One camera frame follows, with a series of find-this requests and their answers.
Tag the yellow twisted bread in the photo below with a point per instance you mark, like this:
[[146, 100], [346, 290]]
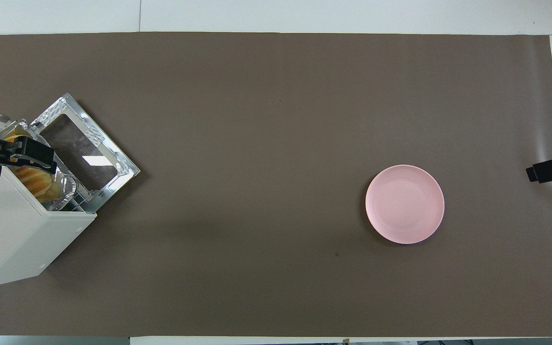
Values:
[[39, 184]]

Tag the aluminium foil tray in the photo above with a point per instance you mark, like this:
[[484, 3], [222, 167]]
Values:
[[65, 189]]

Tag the glass oven door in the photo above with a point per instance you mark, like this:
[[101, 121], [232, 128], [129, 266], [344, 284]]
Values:
[[84, 148]]

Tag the cream toaster oven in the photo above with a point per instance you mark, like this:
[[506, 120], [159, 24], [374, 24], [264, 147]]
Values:
[[12, 235]]

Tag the pink round plate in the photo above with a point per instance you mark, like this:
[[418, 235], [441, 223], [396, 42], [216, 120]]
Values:
[[404, 204]]

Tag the brown table mat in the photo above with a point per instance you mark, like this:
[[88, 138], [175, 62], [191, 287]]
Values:
[[266, 143]]

